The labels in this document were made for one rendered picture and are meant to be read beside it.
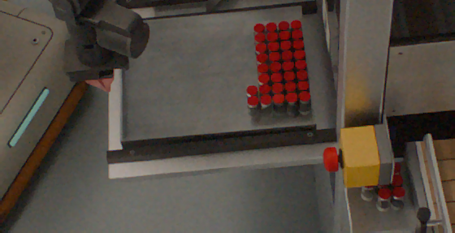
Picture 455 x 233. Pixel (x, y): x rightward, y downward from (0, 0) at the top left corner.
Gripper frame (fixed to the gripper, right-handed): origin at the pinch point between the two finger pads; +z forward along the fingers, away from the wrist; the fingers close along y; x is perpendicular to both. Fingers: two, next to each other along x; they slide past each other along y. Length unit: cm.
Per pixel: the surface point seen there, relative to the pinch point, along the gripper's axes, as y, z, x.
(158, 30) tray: 6.7, 13.2, 21.5
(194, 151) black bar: 12.7, 13.2, -6.2
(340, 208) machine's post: 37, 32, -10
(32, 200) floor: -41, 100, 38
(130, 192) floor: -14, 101, 38
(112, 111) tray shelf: -2.0, 14.1, 4.6
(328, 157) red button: 34.9, 2.1, -16.7
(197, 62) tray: 13.7, 14.0, 13.5
